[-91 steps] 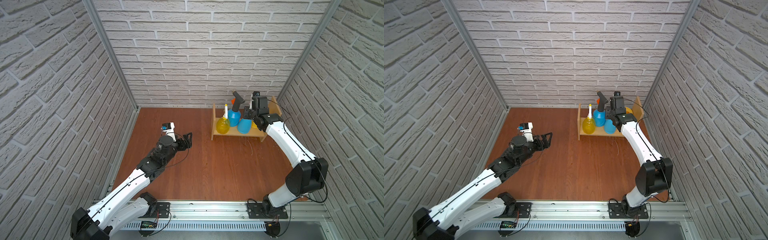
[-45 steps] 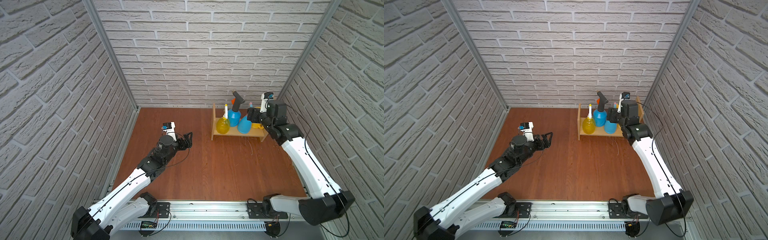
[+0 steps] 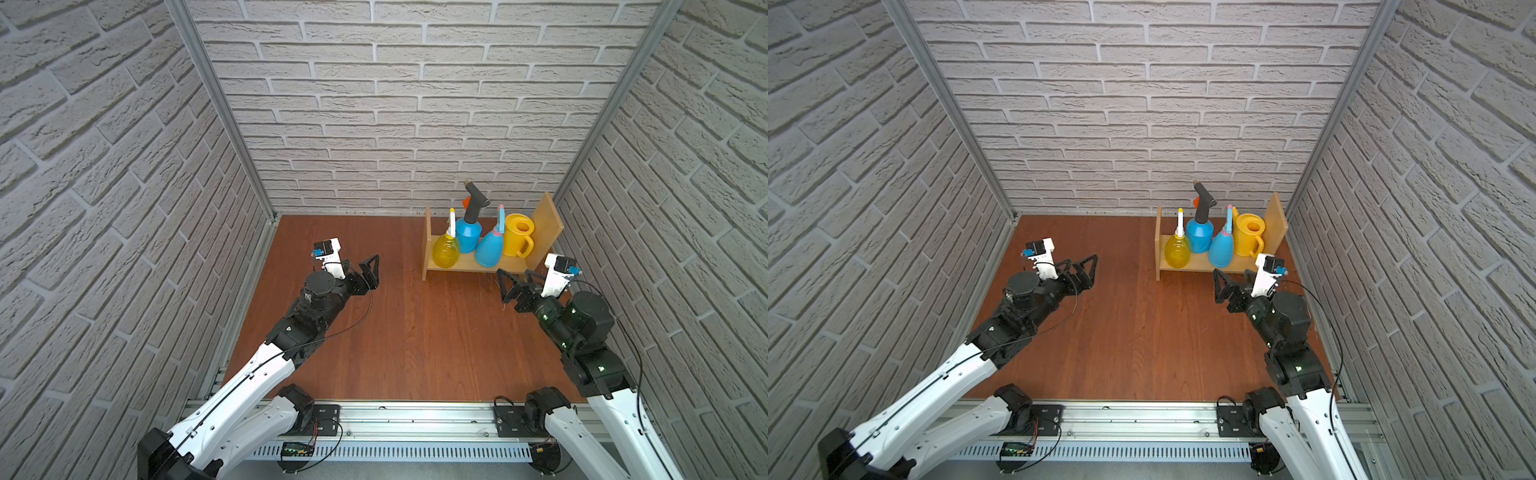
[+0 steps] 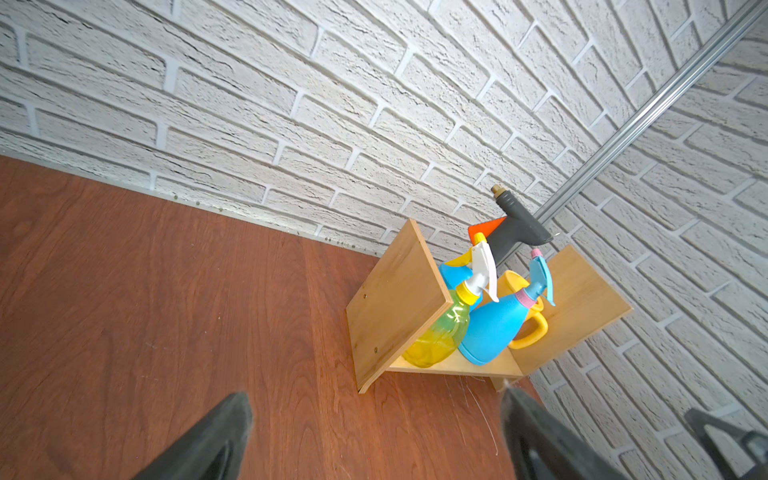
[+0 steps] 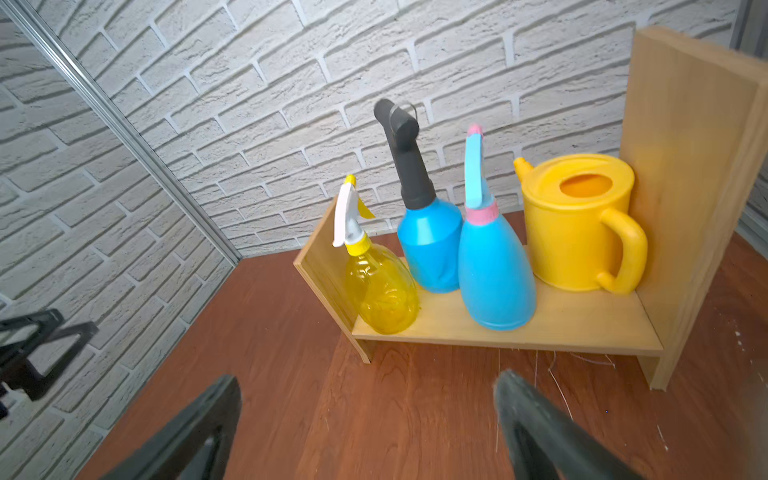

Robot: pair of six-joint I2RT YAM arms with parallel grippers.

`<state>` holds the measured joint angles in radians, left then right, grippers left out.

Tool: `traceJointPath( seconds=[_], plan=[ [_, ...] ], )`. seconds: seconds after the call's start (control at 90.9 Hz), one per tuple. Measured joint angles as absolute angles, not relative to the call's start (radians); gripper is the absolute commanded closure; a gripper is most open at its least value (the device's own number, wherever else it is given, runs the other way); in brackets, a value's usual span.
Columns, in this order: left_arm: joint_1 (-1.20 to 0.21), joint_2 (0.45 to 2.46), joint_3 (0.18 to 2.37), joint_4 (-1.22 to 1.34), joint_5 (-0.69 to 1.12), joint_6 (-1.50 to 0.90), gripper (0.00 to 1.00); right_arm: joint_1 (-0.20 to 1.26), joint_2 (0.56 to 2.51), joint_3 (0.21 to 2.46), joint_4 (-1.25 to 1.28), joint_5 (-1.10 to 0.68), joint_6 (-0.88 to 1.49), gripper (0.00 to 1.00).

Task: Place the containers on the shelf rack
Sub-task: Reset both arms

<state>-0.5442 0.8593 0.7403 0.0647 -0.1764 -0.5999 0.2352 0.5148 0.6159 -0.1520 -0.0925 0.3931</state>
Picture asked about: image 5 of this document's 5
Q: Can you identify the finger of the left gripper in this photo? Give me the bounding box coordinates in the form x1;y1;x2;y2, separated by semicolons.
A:
0;308;100;402

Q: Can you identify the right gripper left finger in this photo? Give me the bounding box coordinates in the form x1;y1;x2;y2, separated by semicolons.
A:
104;375;242;479

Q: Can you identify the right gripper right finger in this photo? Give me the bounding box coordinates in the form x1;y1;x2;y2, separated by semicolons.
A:
494;370;640;479

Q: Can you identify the small blue spray bottle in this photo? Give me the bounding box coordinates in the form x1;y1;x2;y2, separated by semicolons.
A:
458;124;536;331

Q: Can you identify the yellow watering can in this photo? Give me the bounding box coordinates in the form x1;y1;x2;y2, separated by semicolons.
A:
514;154;648;294

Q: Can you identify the yellow transparent spray bottle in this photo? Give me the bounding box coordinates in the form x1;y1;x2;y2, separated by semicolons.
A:
333;175;420;335

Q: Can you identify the blue pressure sprayer black handle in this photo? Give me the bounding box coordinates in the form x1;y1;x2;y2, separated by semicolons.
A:
374;98;463;294

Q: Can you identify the wooden shelf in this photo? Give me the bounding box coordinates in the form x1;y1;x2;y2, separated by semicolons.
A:
292;25;768;392

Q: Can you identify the left aluminium corner post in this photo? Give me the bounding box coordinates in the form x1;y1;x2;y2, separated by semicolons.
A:
1;0;242;266

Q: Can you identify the aluminium corner post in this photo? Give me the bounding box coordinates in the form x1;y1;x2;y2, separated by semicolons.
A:
729;0;768;60
1;0;242;266

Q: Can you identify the right aluminium corner post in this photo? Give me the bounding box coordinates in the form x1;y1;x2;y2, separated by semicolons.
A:
729;0;768;60

